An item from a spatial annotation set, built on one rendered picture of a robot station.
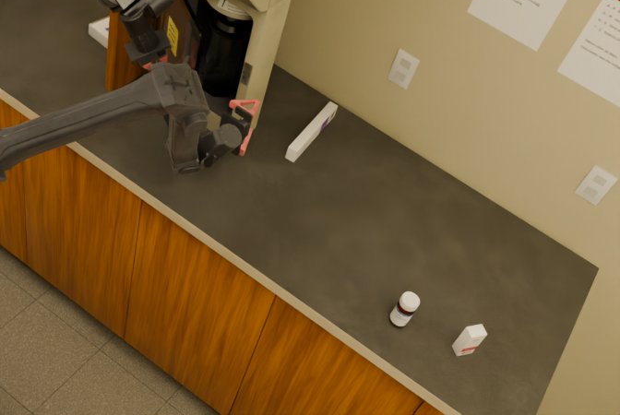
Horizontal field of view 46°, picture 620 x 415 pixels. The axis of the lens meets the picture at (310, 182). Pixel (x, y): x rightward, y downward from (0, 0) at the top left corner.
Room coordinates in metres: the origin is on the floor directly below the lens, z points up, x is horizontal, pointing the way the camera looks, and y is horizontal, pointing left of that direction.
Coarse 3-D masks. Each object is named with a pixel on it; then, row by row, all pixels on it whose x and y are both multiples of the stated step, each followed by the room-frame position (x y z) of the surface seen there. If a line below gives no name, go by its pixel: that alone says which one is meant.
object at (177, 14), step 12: (180, 0) 1.44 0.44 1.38; (168, 12) 1.49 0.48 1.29; (180, 12) 1.43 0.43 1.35; (192, 12) 1.39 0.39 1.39; (180, 24) 1.42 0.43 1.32; (192, 24) 1.36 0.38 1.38; (180, 36) 1.41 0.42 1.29; (192, 36) 1.36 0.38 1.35; (168, 48) 1.46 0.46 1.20; (180, 48) 1.40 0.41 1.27; (192, 48) 1.35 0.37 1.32; (156, 60) 1.52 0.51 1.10; (168, 60) 1.45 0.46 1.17; (180, 60) 1.39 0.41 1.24; (192, 60) 1.34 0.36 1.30; (168, 120) 1.41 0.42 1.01
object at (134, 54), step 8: (152, 32) 1.34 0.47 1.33; (160, 32) 1.39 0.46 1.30; (136, 40) 1.31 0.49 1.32; (144, 40) 1.32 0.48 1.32; (152, 40) 1.34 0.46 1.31; (160, 40) 1.37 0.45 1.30; (168, 40) 1.37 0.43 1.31; (128, 48) 1.34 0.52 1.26; (136, 48) 1.33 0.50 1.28; (144, 48) 1.32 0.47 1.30; (152, 48) 1.33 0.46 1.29; (160, 48) 1.34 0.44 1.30; (136, 56) 1.31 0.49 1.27; (144, 56) 1.32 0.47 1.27
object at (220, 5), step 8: (208, 0) 1.55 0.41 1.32; (216, 0) 1.54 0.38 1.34; (224, 0) 1.54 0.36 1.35; (216, 8) 1.53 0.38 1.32; (224, 8) 1.53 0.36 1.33; (232, 8) 1.53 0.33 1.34; (240, 8) 1.54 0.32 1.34; (232, 16) 1.53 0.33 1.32; (240, 16) 1.53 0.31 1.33; (248, 16) 1.54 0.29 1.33
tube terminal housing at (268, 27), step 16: (272, 0) 1.49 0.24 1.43; (288, 0) 1.57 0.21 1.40; (256, 16) 1.48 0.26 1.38; (272, 16) 1.51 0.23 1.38; (256, 32) 1.48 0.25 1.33; (272, 32) 1.53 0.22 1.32; (256, 48) 1.48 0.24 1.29; (272, 48) 1.55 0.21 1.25; (256, 64) 1.49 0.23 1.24; (272, 64) 1.58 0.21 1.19; (240, 80) 1.48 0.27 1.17; (256, 80) 1.51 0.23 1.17; (240, 96) 1.48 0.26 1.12; (256, 96) 1.54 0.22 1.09; (256, 112) 1.56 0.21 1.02; (208, 128) 1.50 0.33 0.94
